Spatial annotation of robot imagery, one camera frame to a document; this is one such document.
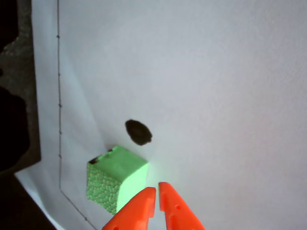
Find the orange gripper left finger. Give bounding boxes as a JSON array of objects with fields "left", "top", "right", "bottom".
[{"left": 102, "top": 186, "right": 157, "bottom": 230}]

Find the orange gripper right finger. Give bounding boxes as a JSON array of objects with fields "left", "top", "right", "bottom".
[{"left": 158, "top": 182, "right": 206, "bottom": 230}]

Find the green textured foam block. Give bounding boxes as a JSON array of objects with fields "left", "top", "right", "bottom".
[{"left": 85, "top": 145, "right": 149, "bottom": 216}]

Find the black dot mark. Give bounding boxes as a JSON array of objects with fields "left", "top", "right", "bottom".
[{"left": 124, "top": 119, "right": 154, "bottom": 146}]

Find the white paper sheet with lines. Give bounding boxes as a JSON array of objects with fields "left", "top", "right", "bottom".
[{"left": 14, "top": 0, "right": 307, "bottom": 230}]

